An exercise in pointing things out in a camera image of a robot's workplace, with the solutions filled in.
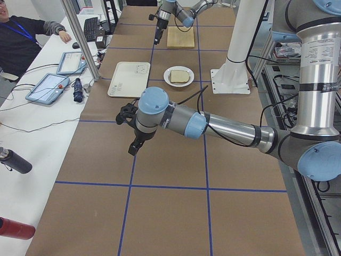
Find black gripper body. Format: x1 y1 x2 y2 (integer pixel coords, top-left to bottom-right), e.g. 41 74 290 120
133 124 155 144
156 18 167 37

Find white round plate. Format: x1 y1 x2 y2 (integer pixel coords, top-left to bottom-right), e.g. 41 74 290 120
164 66 194 87

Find bread slice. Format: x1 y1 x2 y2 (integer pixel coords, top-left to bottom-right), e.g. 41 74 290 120
170 70 190 84

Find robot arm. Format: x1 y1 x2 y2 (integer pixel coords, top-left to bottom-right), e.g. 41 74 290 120
116 1 340 181
149 0 218 45

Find wooden cutting board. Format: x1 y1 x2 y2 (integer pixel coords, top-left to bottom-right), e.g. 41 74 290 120
167 27 195 49

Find cream bear serving tray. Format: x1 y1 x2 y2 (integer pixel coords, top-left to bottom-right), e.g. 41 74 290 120
107 61 150 98

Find black keyboard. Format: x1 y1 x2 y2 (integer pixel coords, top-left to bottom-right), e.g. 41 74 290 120
83 17 99 42

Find folded navy umbrella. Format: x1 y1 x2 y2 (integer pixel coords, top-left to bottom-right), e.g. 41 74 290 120
73 78 84 103

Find black computer mouse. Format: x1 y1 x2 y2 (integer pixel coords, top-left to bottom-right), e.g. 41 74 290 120
72 42 80 49

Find far teach pendant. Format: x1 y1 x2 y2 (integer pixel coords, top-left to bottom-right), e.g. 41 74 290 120
56 52 87 76

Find teach pendant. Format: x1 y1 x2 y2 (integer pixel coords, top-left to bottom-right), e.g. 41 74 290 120
56 52 87 76
25 73 70 105

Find near teach pendant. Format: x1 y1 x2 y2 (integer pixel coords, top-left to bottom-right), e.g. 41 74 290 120
25 73 70 105

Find black water bottle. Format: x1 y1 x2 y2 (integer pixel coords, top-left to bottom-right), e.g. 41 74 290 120
1 147 33 174

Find seated person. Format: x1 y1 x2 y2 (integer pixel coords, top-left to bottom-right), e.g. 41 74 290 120
1 1 71 78

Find red water bottle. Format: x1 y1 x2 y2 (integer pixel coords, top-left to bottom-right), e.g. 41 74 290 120
1 217 36 240

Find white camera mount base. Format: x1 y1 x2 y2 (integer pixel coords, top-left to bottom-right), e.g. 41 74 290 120
210 69 250 94

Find white camera pole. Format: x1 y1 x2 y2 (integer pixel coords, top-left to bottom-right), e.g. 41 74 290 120
226 0 269 64

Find aluminium frame post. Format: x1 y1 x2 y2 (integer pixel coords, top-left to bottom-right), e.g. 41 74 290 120
61 0 100 82

